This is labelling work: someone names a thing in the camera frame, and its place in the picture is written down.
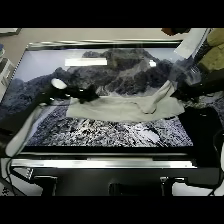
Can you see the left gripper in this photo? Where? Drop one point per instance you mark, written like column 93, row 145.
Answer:
column 88, row 94

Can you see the light grey sweatshirt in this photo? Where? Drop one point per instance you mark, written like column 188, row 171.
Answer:
column 116, row 108

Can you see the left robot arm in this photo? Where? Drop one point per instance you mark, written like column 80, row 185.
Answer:
column 25, row 123

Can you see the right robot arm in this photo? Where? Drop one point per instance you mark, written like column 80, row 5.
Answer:
column 208, row 87

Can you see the white garment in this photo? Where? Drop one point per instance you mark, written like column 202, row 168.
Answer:
column 191, row 41

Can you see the olive green garment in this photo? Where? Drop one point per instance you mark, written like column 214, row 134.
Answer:
column 215, row 50

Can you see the silver frame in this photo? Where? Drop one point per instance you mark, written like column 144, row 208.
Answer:
column 100, row 163

